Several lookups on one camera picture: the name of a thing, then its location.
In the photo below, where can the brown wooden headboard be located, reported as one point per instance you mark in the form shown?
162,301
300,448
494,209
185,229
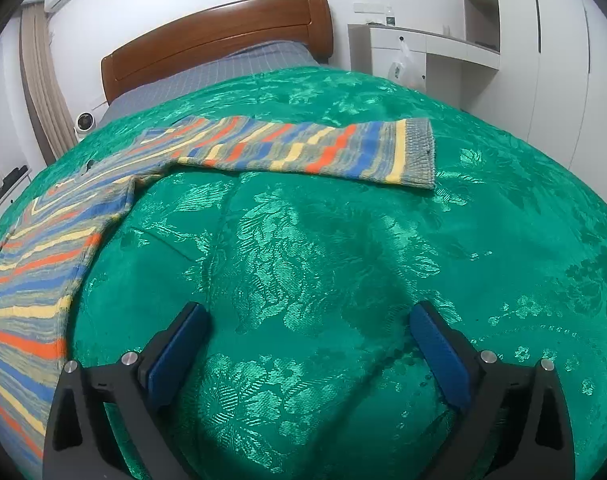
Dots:
208,35

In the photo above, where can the striped knitted sweater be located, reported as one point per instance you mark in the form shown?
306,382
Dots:
283,147

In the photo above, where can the grey checked bedsheet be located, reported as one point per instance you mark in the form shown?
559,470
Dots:
223,67

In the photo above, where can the white plastic bag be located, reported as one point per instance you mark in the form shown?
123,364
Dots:
398,70

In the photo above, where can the white dresser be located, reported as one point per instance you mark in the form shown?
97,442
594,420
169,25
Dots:
3,205

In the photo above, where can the white wardrobe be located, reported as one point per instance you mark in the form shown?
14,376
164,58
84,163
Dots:
558,85

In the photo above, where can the beige curtain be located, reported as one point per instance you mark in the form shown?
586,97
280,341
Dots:
41,85

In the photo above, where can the green floral blanket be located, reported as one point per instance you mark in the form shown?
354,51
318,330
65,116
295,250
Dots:
308,240

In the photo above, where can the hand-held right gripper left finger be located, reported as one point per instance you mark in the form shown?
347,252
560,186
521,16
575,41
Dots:
178,355

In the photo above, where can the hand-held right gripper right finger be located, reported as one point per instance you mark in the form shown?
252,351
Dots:
441,355

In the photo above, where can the white wall socket panel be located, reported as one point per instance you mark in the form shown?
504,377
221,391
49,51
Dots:
371,8

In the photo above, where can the black device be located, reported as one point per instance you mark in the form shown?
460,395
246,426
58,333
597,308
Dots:
12,178

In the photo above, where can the white desk cabinet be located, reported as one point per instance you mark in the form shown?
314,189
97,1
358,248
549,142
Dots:
448,50

